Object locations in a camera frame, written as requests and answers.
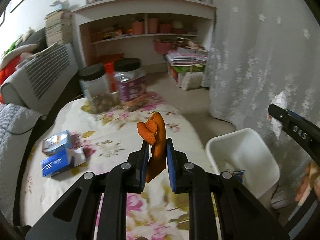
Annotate white tissue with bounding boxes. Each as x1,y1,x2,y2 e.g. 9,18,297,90
268,90,287,139

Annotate large blue biscuit box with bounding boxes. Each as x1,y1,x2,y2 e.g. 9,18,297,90
232,170,245,183

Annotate white trash bin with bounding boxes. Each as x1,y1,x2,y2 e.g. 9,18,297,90
206,128,280,198

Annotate person's right hand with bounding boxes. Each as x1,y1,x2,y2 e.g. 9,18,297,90
295,161,319,204

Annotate small brown blue box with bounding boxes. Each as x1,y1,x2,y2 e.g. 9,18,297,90
42,130,72,156

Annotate floral tablecloth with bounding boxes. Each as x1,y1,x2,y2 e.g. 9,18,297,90
20,92,212,239

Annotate white lace curtain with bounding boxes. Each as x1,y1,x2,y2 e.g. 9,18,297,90
205,0,319,183

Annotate clear jar with nuts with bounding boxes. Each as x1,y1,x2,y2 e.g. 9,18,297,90
79,63,120,114

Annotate pile of papers and boxes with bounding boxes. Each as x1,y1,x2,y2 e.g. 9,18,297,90
165,37,208,90

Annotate grey sofa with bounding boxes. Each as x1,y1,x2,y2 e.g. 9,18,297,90
1,43,80,226

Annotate clear jar purple label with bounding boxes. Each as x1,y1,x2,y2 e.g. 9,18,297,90
114,58,147,112

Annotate red orange box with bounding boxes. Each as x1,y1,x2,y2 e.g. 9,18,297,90
97,53,124,92

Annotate red plush toy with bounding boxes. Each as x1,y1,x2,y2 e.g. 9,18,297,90
0,43,33,103

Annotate white bookshelf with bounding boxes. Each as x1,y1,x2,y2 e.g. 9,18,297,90
72,0,216,73

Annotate stack of books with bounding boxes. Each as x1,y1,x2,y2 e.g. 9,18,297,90
44,0,73,46

